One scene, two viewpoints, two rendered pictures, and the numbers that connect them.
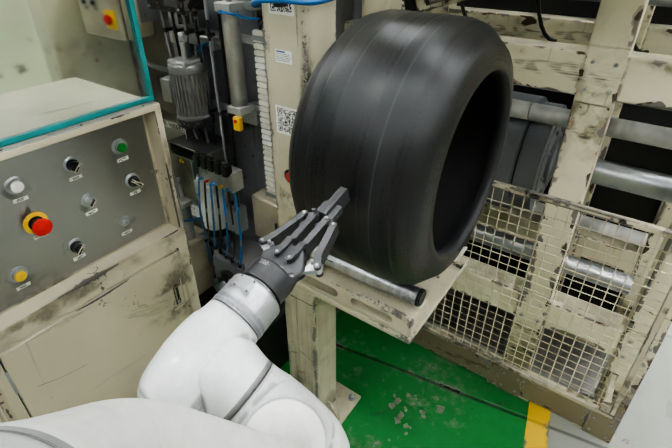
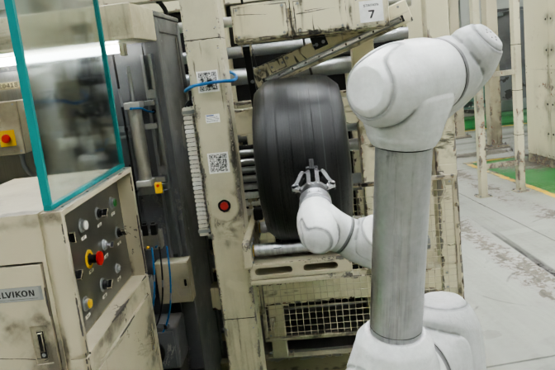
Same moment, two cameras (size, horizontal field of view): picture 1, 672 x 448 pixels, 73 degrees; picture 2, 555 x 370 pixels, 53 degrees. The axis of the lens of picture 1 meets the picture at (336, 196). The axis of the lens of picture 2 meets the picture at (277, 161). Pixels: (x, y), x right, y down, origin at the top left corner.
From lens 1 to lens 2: 122 cm
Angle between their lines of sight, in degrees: 36
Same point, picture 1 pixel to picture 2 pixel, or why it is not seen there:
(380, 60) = (299, 95)
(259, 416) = (366, 221)
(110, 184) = (110, 234)
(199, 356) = (326, 209)
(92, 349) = not seen: outside the picture
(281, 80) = (211, 135)
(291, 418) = not seen: hidden behind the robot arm
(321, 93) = (274, 117)
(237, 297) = (317, 192)
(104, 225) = (111, 269)
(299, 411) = not seen: hidden behind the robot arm
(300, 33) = (225, 100)
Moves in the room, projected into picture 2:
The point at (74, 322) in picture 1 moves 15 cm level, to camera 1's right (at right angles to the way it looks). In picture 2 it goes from (120, 348) to (170, 329)
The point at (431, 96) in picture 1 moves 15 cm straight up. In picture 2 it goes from (334, 103) to (330, 57)
